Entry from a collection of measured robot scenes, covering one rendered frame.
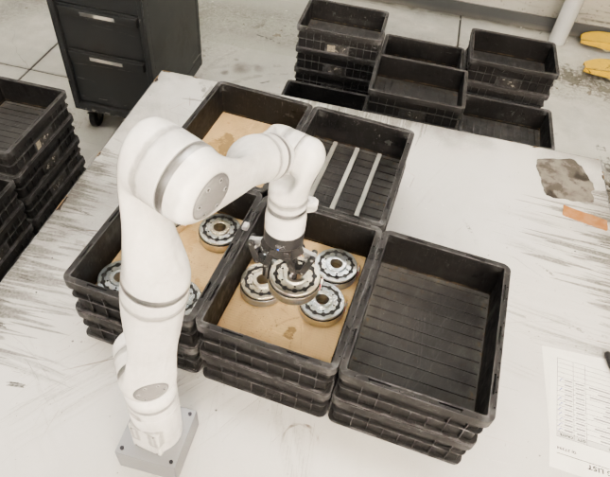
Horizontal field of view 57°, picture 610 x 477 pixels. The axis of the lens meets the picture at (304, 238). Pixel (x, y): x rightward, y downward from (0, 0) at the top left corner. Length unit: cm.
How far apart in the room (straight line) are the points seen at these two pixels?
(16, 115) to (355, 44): 148
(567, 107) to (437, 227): 223
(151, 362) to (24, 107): 179
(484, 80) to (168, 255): 226
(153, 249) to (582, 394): 112
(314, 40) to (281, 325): 179
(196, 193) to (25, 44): 342
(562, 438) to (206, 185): 108
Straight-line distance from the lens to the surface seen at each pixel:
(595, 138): 364
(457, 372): 128
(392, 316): 131
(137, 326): 80
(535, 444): 142
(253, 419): 130
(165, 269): 72
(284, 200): 93
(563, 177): 204
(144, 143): 61
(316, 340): 124
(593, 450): 147
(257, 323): 126
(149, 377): 90
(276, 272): 112
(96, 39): 282
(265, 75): 351
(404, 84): 266
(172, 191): 58
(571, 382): 153
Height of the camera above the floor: 189
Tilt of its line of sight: 48 degrees down
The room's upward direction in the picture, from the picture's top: 7 degrees clockwise
